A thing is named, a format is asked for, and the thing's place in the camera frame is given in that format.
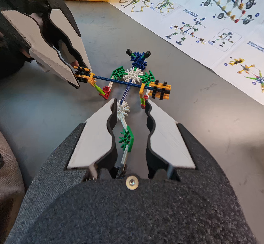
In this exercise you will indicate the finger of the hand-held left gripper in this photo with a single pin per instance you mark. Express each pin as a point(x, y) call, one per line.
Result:
point(51, 64)
point(68, 33)

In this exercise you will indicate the small orange toy connector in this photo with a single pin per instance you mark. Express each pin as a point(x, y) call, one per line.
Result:
point(141, 90)
point(91, 79)

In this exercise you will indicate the multicoloured construction toy model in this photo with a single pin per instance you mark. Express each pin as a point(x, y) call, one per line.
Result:
point(133, 74)

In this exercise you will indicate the white instruction sheet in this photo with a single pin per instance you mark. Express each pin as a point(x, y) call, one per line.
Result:
point(196, 31)

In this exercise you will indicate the black orange toy wheel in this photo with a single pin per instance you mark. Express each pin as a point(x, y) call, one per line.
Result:
point(82, 72)
point(159, 90)

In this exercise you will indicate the beige printed hoodie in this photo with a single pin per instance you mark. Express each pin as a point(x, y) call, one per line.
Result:
point(10, 186)

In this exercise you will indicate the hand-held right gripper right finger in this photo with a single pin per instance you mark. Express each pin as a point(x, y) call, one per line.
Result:
point(171, 147)

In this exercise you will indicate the black earbud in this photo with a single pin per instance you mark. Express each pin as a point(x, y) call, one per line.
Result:
point(1, 161)

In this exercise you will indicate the lime green toy rod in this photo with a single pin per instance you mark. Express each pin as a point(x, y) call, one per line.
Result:
point(142, 101)
point(99, 89)

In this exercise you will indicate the thin blue toy rod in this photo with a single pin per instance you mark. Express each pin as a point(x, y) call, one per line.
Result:
point(115, 81)

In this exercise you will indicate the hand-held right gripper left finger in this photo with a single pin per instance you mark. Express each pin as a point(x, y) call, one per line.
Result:
point(92, 144)

